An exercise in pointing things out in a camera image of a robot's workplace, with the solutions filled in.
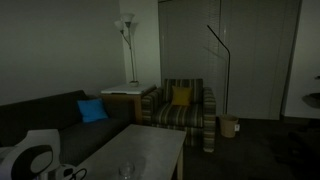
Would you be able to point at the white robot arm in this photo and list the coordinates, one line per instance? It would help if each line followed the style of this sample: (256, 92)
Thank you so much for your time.
(36, 150)

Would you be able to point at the yellow cushion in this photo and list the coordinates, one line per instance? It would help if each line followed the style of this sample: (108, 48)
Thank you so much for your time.
(181, 95)

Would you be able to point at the striped armchair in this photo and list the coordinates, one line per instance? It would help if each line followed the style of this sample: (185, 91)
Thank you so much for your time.
(180, 115)

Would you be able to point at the white flat board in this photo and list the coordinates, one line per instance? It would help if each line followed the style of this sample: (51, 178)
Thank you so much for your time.
(128, 89)

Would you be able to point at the wooden side table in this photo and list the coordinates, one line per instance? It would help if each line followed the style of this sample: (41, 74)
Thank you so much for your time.
(126, 103)

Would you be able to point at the white multi-shade floor lamp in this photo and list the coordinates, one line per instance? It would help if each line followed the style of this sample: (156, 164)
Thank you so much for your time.
(132, 66)

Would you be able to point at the thin black floor lamp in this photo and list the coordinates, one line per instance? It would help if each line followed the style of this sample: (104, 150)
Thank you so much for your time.
(228, 73)

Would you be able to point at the blue cushion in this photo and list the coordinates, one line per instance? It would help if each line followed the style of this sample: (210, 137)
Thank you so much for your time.
(92, 110)

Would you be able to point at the wicker waste basket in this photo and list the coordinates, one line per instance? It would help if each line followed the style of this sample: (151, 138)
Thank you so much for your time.
(228, 126)

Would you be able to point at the clear glass jar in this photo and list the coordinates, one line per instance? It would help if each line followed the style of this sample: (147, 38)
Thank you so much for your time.
(127, 170)

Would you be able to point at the dark grey fabric sofa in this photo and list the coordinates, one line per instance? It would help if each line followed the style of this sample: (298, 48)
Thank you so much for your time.
(76, 130)

